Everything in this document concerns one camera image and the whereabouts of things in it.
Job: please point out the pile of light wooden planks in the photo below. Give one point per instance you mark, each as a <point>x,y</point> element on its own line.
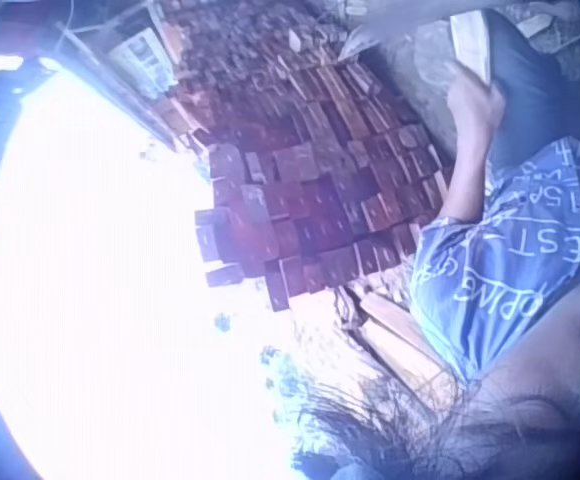
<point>395,330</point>

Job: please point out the printed carton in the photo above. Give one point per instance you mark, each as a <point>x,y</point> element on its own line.
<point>137,57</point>

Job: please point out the stack of reddish wooden blocks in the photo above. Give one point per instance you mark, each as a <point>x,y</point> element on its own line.
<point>320,190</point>

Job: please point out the person's left hand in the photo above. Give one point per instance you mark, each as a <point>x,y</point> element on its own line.
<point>472,107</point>

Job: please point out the small light wooden block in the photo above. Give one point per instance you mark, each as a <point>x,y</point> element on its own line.
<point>295,40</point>

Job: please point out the person's legs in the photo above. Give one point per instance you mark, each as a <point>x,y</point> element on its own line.
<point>530,90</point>

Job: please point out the person's left fingers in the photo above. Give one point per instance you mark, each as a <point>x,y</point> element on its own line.
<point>494,95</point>

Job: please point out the light wood offcut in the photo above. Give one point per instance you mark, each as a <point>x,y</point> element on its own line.
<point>535,24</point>

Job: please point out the light wooden plank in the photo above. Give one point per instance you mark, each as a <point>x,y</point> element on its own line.
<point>471,42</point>

